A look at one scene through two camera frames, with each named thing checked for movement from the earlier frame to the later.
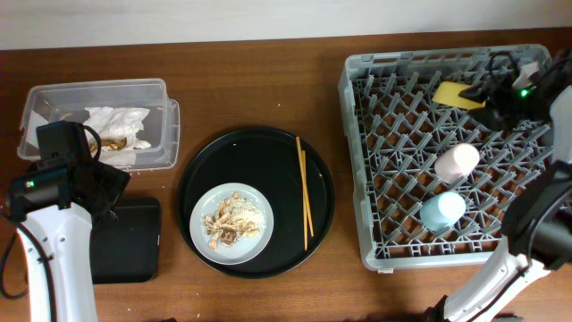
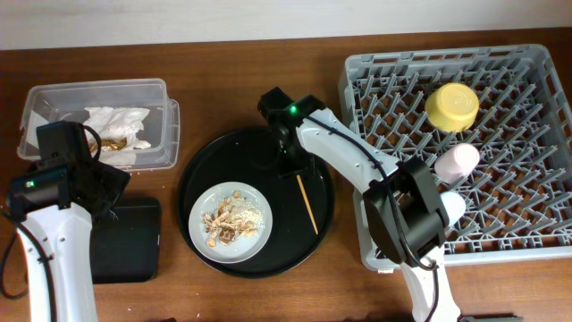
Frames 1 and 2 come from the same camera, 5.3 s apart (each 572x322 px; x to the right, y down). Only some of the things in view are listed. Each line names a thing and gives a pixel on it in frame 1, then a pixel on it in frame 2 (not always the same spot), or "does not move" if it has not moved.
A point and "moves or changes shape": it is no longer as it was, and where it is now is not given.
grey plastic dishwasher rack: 431,180 does not move
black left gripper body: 114,182 does not move
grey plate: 231,223 does not move
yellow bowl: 448,93 moves or changes shape
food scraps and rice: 235,218 does not move
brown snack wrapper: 108,144 does not move
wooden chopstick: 305,186 moves or changes shape
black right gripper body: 505,105 → 291,160
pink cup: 456,163 does not move
